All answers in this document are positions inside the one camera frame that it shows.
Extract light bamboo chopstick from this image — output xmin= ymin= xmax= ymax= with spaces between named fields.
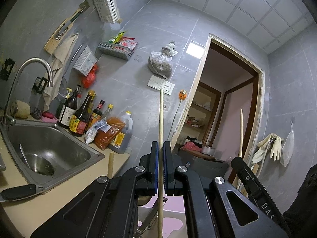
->
xmin=234 ymin=108 xmax=243 ymax=188
xmin=158 ymin=89 xmax=164 ymax=238

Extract hanging plastic bag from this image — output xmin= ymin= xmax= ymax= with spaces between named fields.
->
xmin=148 ymin=41 xmax=178 ymax=80

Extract stainless steel sink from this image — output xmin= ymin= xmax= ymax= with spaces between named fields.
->
xmin=1 ymin=120 xmax=105 ymax=192

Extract grey wall shelf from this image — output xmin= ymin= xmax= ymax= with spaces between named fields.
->
xmin=98 ymin=41 xmax=134 ymax=61

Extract chrome sink faucet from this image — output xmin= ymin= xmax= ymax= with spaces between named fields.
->
xmin=1 ymin=57 xmax=54 ymax=125

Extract orange sauce pouch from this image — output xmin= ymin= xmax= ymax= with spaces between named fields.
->
xmin=94 ymin=117 xmax=125 ymax=151

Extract steel ladle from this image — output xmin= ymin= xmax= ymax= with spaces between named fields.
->
xmin=1 ymin=184 xmax=44 ymax=202

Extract brown wooden chopstick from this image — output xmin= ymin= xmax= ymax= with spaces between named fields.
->
xmin=237 ymin=163 xmax=259 ymax=195
xmin=107 ymin=152 xmax=114 ymax=179

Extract cream rubber gloves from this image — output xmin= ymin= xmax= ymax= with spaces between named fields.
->
xmin=251 ymin=133 xmax=283 ymax=164

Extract silver fork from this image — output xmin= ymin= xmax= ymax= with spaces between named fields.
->
xmin=133 ymin=199 xmax=159 ymax=237

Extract dark wine bottle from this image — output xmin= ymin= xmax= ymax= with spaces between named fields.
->
xmin=58 ymin=85 xmax=81 ymax=128

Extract soy sauce bottle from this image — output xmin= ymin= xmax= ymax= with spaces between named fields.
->
xmin=69 ymin=90 xmax=95 ymax=137

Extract pink floral cloth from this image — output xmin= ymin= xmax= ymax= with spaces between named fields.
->
xmin=138 ymin=195 xmax=187 ymax=237

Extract wooden door frame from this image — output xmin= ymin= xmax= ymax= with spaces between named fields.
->
xmin=170 ymin=33 xmax=265 ymax=160

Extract clear hanging bag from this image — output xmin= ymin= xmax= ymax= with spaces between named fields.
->
xmin=280 ymin=122 xmax=294 ymax=168

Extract white wall basket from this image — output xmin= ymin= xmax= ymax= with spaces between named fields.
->
xmin=93 ymin=0 xmax=121 ymax=24

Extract white wall box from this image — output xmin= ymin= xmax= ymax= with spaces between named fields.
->
xmin=73 ymin=46 xmax=97 ymax=76

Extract white wall socket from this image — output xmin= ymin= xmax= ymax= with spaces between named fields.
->
xmin=147 ymin=75 xmax=175 ymax=96

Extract red plastic bag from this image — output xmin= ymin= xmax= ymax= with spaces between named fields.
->
xmin=81 ymin=64 xmax=98 ymax=89

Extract beige hanging towel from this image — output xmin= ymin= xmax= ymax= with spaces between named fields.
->
xmin=42 ymin=33 xmax=79 ymax=111

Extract wooden cutting board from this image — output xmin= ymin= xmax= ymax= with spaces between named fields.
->
xmin=44 ymin=0 xmax=90 ymax=55

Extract grey cabinet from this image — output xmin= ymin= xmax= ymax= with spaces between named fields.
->
xmin=178 ymin=150 xmax=229 ymax=179

